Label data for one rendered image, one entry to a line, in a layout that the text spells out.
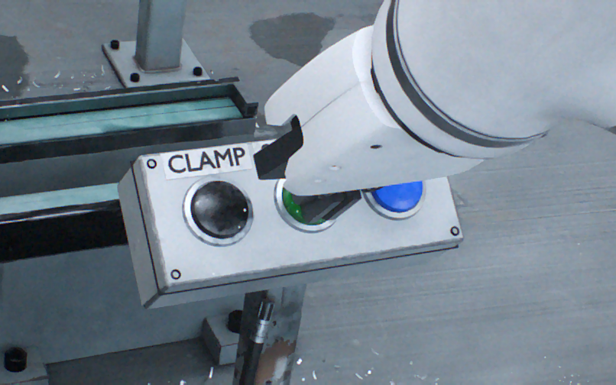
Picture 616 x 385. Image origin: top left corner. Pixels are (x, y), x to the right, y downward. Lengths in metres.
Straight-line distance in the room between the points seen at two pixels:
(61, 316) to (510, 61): 0.56
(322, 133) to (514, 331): 0.54
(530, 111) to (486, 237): 0.69
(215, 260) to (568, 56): 0.29
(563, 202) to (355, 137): 0.71
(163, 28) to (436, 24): 0.83
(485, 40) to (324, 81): 0.12
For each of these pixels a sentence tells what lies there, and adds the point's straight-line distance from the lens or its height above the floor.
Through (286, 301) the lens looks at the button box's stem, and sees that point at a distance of 0.83.
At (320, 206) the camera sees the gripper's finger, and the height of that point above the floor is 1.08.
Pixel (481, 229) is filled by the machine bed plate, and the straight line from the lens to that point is 1.25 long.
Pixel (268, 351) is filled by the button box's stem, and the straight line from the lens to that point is 0.85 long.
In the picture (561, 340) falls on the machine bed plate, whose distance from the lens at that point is 1.16.
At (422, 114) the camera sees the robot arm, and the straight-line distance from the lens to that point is 0.58.
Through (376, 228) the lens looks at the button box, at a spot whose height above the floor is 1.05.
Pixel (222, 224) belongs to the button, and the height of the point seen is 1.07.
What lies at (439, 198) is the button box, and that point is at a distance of 0.81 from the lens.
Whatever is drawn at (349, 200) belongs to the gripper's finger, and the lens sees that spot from 0.74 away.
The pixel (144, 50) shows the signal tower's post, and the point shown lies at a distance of 1.37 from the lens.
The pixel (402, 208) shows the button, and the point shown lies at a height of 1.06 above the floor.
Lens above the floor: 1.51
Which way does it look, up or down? 34 degrees down
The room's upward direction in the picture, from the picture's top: 9 degrees clockwise
